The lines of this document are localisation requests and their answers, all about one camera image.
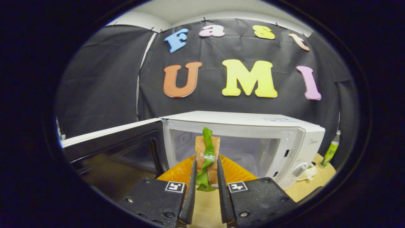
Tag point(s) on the green drink bottle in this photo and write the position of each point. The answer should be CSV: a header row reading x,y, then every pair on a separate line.
x,y
330,152

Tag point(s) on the black backdrop cloth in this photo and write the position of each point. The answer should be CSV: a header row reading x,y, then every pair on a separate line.
x,y
104,79

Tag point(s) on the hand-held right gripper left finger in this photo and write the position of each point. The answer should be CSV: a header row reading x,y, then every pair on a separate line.
x,y
190,196

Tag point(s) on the bread and lettuce sandwich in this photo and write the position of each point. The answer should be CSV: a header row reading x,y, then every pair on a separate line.
x,y
207,152

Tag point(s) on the white divided dish of beans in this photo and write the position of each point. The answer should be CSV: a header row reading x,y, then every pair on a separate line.
x,y
308,173

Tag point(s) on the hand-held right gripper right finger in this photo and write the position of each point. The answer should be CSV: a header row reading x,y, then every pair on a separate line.
x,y
224,196

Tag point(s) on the white microwave oven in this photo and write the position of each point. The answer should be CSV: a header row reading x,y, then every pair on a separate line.
x,y
240,122

